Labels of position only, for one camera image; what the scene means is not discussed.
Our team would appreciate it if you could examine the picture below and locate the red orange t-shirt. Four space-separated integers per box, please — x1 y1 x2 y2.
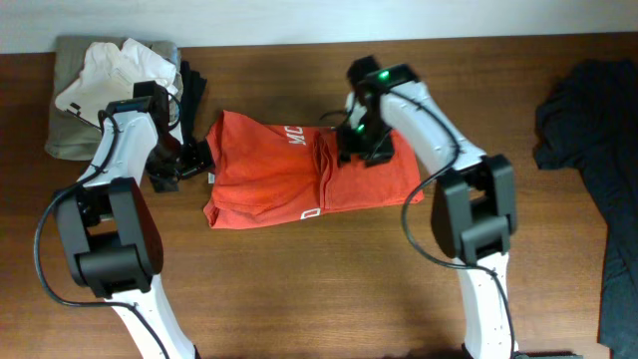
203 111 421 229

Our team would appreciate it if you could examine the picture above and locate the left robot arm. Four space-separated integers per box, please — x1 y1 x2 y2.
45 81 214 358

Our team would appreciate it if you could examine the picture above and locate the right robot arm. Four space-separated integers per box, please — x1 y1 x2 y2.
336 56 517 358

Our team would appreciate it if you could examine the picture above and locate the black folded garment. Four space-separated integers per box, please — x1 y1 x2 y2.
179 61 207 152

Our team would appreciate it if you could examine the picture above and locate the olive grey folded garment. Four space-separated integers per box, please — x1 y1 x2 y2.
45 35 182 161

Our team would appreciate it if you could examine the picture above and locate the white folded shirt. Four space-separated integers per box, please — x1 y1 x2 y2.
54 38 179 128

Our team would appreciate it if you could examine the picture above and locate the dark teal garment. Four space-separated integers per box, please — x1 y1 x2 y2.
533 60 637 358

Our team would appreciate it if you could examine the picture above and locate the right black cable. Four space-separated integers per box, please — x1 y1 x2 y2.
318 89 517 359

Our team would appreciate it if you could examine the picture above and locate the black cable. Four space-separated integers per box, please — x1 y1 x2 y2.
33 92 183 359
318 89 517 359

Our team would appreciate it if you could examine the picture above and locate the left black cable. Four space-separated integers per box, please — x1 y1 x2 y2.
33 92 183 359

